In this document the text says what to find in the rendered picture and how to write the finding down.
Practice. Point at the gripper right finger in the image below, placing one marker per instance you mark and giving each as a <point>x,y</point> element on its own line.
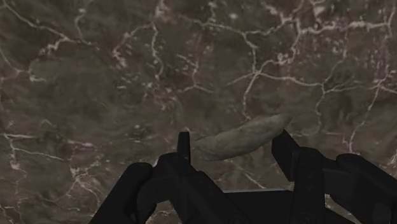
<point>310,173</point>

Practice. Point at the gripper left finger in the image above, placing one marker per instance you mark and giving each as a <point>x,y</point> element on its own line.
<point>173,186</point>

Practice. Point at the pale curved banana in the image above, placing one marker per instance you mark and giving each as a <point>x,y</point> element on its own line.
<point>238,139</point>

